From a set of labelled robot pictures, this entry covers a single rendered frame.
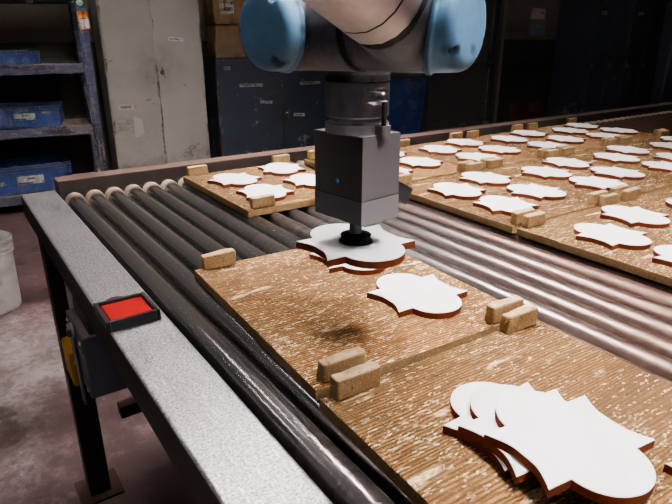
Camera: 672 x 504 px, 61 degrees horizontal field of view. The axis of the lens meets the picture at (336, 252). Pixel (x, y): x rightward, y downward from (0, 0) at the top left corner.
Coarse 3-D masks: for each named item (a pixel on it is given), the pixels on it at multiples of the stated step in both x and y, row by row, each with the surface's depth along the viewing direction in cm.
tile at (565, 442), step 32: (512, 416) 54; (544, 416) 54; (576, 416) 54; (512, 448) 50; (544, 448) 50; (576, 448) 50; (608, 448) 50; (640, 448) 50; (544, 480) 46; (576, 480) 46; (608, 480) 46; (640, 480) 46
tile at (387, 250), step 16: (336, 224) 78; (304, 240) 72; (320, 240) 72; (336, 240) 72; (384, 240) 72; (400, 240) 72; (320, 256) 70; (336, 256) 67; (352, 256) 67; (368, 256) 67; (384, 256) 67; (400, 256) 67
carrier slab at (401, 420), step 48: (528, 336) 75; (384, 384) 64; (432, 384) 64; (576, 384) 64; (624, 384) 64; (384, 432) 57; (432, 432) 57; (432, 480) 50; (480, 480) 50; (528, 480) 50
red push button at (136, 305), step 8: (112, 304) 85; (120, 304) 85; (128, 304) 85; (136, 304) 85; (144, 304) 85; (104, 312) 83; (112, 312) 83; (120, 312) 83; (128, 312) 83; (136, 312) 83
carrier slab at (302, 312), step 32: (288, 256) 102; (224, 288) 89; (256, 288) 89; (288, 288) 89; (320, 288) 89; (352, 288) 89; (256, 320) 79; (288, 320) 79; (320, 320) 79; (352, 320) 79; (384, 320) 79; (416, 320) 79; (448, 320) 79; (480, 320) 79; (288, 352) 71; (320, 352) 71; (384, 352) 71; (416, 352) 71; (320, 384) 64
